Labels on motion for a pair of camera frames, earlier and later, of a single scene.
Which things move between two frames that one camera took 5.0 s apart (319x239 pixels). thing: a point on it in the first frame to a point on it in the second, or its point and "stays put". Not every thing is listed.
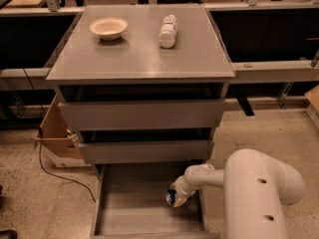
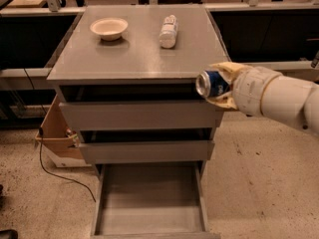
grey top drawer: x=142 y=115 stays put
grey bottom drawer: x=131 y=202 stays put
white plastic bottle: x=167 y=32 stays put
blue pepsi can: x=170 y=196 to x=211 y=84
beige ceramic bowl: x=108 y=28 stays put
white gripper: x=181 y=187 to x=248 y=90
